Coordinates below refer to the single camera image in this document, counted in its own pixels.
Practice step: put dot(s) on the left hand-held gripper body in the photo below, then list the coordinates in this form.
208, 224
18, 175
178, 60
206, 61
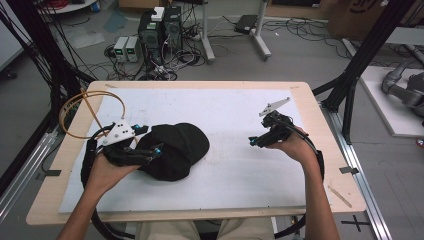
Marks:
118, 133

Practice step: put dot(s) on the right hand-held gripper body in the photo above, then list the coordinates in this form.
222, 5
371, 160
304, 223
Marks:
278, 128

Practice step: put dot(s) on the black cap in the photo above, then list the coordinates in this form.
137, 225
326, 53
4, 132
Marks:
176, 150

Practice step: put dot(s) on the person's right hand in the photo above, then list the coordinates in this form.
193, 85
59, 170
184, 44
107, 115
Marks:
295, 146

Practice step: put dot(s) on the person's left hand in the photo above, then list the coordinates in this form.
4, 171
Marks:
108, 171

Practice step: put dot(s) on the white foam mat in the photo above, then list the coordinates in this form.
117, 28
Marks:
216, 166

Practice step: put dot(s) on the black tape piece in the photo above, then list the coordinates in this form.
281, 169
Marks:
51, 172
349, 170

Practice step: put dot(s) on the grey power supply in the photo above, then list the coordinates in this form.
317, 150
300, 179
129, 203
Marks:
132, 49
120, 49

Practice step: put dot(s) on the wooden stick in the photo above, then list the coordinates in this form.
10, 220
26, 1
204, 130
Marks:
340, 196

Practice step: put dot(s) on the black computer tower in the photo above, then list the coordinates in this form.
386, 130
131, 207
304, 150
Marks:
150, 35
172, 28

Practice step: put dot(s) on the person's beige trousers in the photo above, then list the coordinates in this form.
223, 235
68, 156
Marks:
206, 230

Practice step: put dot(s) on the grey desk leg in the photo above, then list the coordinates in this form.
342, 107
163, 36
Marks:
261, 33
206, 33

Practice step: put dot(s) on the black flat box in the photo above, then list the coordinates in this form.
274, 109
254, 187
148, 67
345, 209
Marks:
246, 24

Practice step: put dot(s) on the white platform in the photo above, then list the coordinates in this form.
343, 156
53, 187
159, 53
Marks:
388, 103

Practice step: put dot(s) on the white box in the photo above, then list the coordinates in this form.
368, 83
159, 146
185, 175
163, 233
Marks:
157, 13

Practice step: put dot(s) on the black tape cross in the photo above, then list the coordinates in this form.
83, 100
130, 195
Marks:
356, 222

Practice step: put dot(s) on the cardboard box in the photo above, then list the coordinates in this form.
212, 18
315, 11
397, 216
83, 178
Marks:
361, 16

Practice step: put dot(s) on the aluminium rail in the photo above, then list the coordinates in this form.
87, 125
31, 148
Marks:
358, 173
23, 175

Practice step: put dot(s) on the black frame post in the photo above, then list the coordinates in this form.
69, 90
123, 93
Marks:
363, 63
43, 56

